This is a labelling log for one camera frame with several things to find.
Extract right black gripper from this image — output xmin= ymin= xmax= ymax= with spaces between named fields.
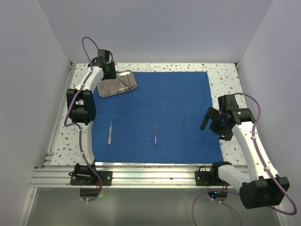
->
xmin=200 ymin=106 xmax=233 ymax=141

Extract steel instrument tray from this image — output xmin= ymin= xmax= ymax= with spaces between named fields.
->
xmin=97 ymin=71 xmax=138 ymax=98

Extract blue surgical cloth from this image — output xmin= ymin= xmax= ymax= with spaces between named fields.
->
xmin=92 ymin=72 xmax=223 ymax=163

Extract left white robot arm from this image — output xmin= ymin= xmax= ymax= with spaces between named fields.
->
xmin=64 ymin=49 xmax=116 ymax=185

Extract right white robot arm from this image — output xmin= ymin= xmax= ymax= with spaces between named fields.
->
xmin=195 ymin=94 xmax=290 ymax=209

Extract steel surgical scissors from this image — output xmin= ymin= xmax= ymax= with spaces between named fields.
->
xmin=120 ymin=75 xmax=136 ymax=91

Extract steel forceps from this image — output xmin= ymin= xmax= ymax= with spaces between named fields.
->
xmin=102 ymin=80 xmax=114 ymax=96

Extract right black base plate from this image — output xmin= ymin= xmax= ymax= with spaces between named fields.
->
xmin=194 ymin=165 xmax=230 ymax=186

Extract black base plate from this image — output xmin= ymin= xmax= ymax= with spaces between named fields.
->
xmin=194 ymin=165 xmax=230 ymax=186
xmin=68 ymin=171 xmax=113 ymax=186

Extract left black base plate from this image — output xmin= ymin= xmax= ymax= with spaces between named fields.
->
xmin=68 ymin=171 xmax=113 ymax=186

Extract aluminium front rail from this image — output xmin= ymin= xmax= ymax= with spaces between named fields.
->
xmin=30 ymin=166 xmax=279 ymax=189

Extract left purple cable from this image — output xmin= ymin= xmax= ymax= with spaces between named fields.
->
xmin=63 ymin=36 xmax=103 ymax=202

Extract purple cable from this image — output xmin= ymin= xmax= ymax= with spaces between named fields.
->
xmin=63 ymin=36 xmax=103 ymax=202
xmin=191 ymin=92 xmax=297 ymax=226

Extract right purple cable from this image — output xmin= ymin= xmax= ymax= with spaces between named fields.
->
xmin=191 ymin=92 xmax=297 ymax=226

